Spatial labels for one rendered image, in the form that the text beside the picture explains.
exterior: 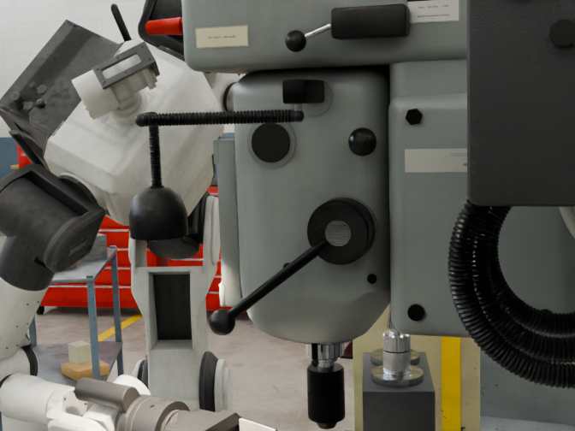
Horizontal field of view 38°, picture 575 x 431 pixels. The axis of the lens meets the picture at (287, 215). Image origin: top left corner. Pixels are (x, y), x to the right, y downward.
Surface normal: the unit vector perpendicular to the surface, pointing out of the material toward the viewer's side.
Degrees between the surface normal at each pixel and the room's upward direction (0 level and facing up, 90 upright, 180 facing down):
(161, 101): 57
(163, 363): 90
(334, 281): 90
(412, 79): 90
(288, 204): 90
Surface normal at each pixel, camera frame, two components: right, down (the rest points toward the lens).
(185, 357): -0.08, 0.21
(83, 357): 0.66, 0.08
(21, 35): -0.28, 0.14
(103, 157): -0.09, -0.42
